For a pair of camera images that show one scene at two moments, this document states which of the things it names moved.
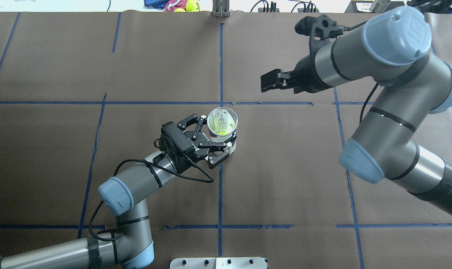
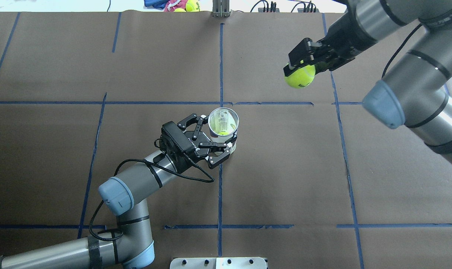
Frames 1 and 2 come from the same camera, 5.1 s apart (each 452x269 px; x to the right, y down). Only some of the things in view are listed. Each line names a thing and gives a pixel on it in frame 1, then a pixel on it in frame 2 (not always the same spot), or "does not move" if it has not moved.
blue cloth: (159, 5) does not move
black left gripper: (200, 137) does not move
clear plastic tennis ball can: (222, 123) does not move
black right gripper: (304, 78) → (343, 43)
